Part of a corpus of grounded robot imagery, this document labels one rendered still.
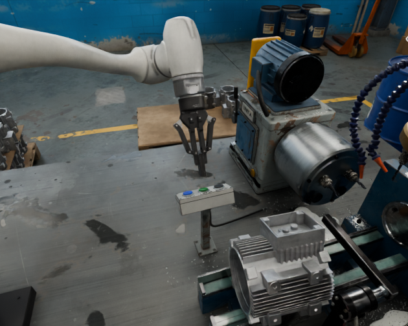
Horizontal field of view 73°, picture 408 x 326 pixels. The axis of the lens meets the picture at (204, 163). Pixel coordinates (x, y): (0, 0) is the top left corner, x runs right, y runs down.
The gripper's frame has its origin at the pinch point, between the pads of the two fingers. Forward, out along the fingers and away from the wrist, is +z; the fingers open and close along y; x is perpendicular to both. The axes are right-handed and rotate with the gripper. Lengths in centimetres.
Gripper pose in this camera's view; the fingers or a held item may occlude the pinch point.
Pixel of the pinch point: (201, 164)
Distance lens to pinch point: 84.1
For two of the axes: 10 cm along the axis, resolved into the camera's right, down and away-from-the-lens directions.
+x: -2.7, -1.5, 9.5
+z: 1.5, 9.7, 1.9
